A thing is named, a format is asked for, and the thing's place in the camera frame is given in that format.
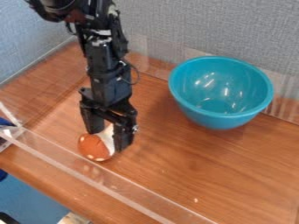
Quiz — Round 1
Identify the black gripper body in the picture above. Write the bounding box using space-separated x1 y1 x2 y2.
78 63 137 123

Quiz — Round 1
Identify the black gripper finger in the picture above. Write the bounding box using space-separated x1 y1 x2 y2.
78 102 105 134
112 117 137 152

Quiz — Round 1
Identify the clear acrylic barrier wall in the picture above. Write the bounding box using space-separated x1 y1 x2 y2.
0 35 299 224

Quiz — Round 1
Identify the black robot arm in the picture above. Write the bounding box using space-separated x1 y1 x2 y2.
24 0 137 151

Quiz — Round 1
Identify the blue plastic bowl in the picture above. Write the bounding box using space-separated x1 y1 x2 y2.
168 56 273 130

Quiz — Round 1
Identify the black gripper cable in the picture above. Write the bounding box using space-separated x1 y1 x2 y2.
120 59 141 86

